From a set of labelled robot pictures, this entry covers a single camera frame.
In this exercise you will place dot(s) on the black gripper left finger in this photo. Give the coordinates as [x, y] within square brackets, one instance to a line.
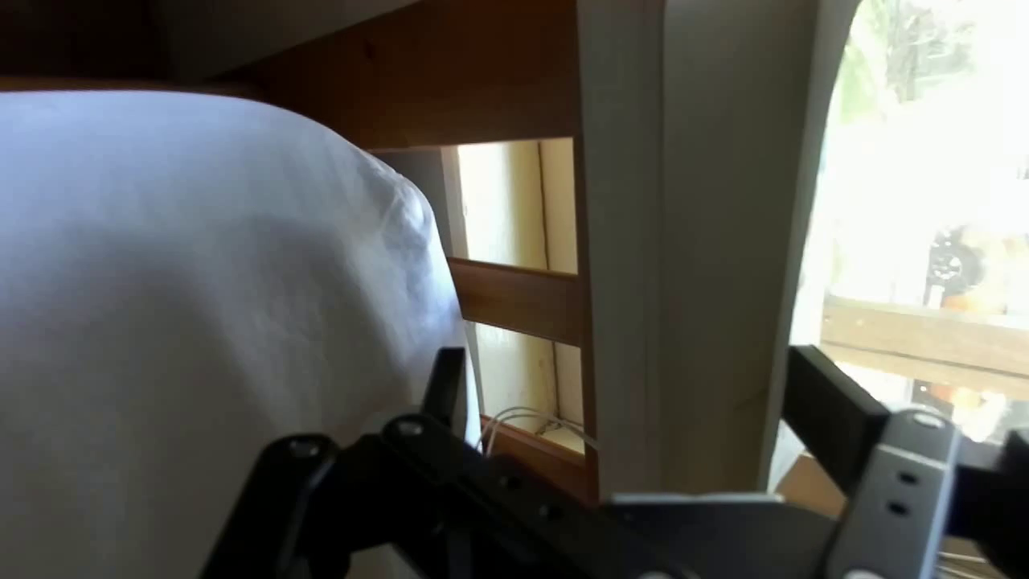
[446, 395]

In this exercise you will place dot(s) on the white bed sheet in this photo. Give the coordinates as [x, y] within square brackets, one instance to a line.
[183, 279]

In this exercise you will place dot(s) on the wooden bed frame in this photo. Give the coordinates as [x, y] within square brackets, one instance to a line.
[446, 67]

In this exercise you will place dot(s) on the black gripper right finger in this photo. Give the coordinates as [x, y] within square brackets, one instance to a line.
[832, 411]

